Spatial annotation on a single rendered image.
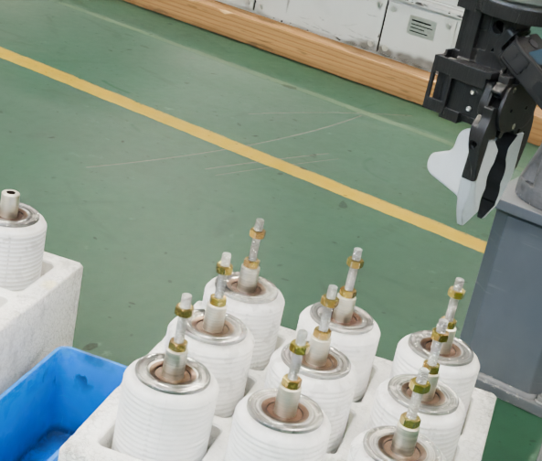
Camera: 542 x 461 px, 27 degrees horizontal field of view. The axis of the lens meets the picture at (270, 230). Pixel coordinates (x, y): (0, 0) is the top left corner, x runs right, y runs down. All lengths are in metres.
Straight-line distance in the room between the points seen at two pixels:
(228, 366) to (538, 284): 0.65
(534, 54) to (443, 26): 2.29
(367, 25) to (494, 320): 1.82
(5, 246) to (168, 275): 0.57
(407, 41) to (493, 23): 2.32
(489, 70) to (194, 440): 0.45
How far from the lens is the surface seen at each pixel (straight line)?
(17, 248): 1.42
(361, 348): 1.30
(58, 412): 1.47
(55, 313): 1.47
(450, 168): 1.10
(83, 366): 1.43
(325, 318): 1.20
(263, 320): 1.32
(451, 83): 1.09
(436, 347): 1.19
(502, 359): 1.79
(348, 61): 3.42
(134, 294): 1.86
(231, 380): 1.23
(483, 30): 1.09
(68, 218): 2.10
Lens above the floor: 0.82
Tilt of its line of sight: 22 degrees down
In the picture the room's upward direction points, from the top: 12 degrees clockwise
